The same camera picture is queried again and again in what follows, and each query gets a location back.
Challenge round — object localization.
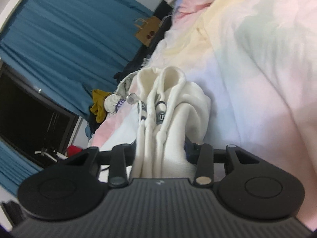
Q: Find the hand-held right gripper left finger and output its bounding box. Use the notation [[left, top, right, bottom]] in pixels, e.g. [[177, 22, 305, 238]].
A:
[[65, 144, 135, 187]]

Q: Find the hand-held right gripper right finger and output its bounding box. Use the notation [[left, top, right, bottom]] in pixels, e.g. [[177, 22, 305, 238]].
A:
[[184, 139, 260, 186]]

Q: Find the white hoodie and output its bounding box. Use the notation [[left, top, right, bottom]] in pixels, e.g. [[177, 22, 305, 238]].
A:
[[130, 66, 212, 179]]

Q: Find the pile of clothes on bed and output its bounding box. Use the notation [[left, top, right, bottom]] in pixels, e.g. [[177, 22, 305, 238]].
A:
[[104, 70, 140, 115]]

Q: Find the dark cloth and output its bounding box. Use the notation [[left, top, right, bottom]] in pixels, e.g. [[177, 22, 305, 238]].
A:
[[87, 114, 101, 139]]

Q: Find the red cloth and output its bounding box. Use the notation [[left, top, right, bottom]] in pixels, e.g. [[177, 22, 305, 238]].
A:
[[66, 145, 84, 157]]

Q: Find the mustard yellow cloth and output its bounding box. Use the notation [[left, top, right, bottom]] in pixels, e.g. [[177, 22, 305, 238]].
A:
[[90, 89, 113, 124]]

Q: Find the silver tripod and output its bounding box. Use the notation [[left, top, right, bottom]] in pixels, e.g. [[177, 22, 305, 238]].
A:
[[35, 147, 68, 163]]

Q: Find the dark window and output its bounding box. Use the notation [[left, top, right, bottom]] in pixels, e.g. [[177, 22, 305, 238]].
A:
[[0, 61, 81, 169]]

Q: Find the pastel bed cover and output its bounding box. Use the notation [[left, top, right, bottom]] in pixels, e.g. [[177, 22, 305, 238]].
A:
[[87, 0, 317, 231]]

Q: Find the black armchair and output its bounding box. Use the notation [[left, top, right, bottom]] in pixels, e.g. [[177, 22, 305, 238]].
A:
[[115, 0, 174, 80]]

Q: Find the brown paper bag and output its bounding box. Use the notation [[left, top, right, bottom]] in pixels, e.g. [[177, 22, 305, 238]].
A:
[[134, 16, 162, 47]]

